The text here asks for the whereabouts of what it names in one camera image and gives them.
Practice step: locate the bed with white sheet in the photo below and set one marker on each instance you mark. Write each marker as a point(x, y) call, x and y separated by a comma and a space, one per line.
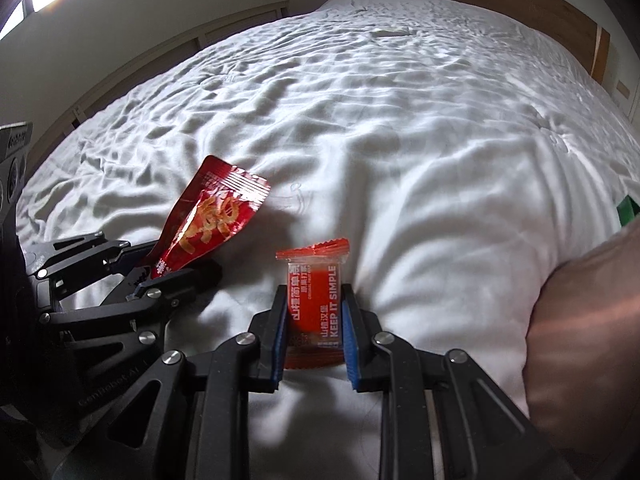
point(375, 135)

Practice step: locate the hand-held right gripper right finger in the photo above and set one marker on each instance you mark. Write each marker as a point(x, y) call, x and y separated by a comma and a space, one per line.
point(351, 347)

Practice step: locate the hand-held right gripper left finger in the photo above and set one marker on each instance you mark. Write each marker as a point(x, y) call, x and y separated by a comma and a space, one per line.
point(280, 345)

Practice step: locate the green bag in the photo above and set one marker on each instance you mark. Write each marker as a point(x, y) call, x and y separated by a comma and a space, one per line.
point(630, 210)

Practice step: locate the bedside wall socket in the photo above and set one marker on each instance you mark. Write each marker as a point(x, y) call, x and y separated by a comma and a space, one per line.
point(623, 90)

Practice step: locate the dark red gold-print snack packet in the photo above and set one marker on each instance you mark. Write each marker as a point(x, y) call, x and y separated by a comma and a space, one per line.
point(210, 215)

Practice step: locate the small red clear snack packet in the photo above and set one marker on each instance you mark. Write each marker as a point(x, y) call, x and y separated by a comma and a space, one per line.
point(315, 305)

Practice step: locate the pink bin with black lid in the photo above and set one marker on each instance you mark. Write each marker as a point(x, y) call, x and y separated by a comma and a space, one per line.
point(585, 350)

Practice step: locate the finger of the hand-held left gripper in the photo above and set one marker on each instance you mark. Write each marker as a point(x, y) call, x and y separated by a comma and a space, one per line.
point(165, 285)
point(105, 252)

